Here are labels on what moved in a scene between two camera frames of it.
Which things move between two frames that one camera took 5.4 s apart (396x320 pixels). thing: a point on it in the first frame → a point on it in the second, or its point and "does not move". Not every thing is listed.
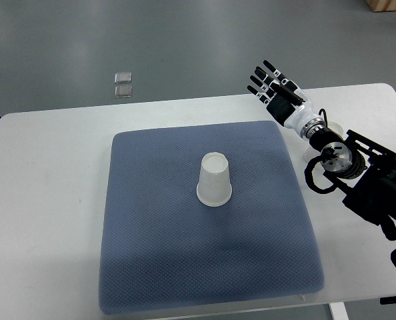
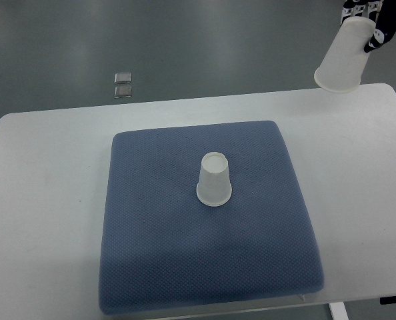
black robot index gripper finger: x=277 y=74 → x=375 y=6
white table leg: x=338 y=311 does not move
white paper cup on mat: x=214 y=188 does not move
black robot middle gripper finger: x=262 y=75 → x=352 y=8
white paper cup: x=311 y=153 → x=341 y=70
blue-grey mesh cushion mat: x=163 y=249 does not move
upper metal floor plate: x=123 y=77 does not move
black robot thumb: x=286 y=93 → x=375 y=41
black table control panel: x=395 y=299 does not move
